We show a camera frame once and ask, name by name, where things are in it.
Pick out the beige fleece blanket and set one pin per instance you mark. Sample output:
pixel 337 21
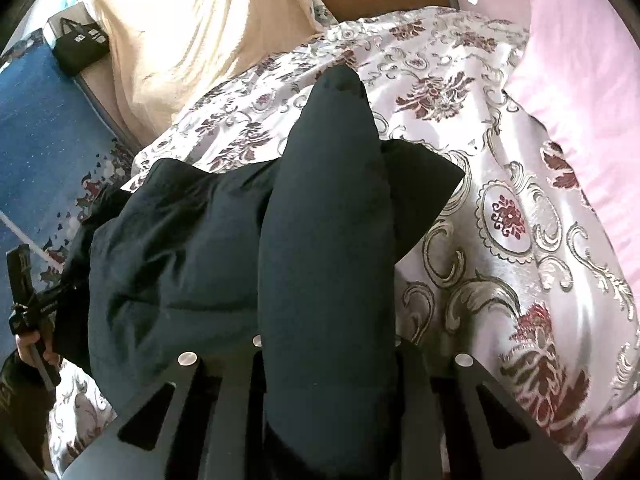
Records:
pixel 200 35

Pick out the person's left forearm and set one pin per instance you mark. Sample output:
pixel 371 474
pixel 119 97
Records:
pixel 22 410

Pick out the black tote bag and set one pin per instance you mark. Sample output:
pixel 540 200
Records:
pixel 75 50

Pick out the dark padded jacket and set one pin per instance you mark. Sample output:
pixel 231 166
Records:
pixel 320 235

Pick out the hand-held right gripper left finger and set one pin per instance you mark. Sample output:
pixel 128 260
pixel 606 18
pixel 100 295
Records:
pixel 256 375

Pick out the floral satin bedspread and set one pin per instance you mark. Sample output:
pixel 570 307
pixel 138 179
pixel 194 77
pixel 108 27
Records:
pixel 500 260

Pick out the person's left hand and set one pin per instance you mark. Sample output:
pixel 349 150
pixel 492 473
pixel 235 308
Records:
pixel 23 346

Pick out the blue patterned rug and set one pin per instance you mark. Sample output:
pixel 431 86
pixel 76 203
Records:
pixel 45 150

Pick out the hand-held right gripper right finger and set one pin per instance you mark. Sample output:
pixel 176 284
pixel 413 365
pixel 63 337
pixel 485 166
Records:
pixel 415 375

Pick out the pink pillow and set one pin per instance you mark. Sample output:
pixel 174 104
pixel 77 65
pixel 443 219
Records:
pixel 590 85

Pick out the wooden bed base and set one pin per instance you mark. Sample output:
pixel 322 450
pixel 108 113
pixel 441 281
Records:
pixel 107 105

